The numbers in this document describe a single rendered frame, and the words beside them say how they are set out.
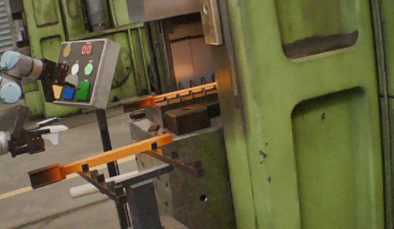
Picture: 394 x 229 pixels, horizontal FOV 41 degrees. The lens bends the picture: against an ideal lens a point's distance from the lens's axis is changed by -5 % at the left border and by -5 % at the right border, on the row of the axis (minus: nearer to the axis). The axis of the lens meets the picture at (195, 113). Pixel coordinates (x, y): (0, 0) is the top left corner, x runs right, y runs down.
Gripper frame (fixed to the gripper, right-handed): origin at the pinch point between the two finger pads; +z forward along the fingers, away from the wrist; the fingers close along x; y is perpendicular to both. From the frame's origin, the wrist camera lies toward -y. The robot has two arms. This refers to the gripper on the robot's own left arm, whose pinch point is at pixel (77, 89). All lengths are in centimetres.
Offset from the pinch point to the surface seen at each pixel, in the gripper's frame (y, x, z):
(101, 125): -10.4, 8.0, 22.3
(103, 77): 7.1, -7.0, 6.2
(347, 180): -17, -105, 36
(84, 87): 1.7, -1.0, 2.4
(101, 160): -27, -65, -30
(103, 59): 14.1, -6.9, 4.1
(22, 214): -73, 151, 78
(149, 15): 21, -54, -16
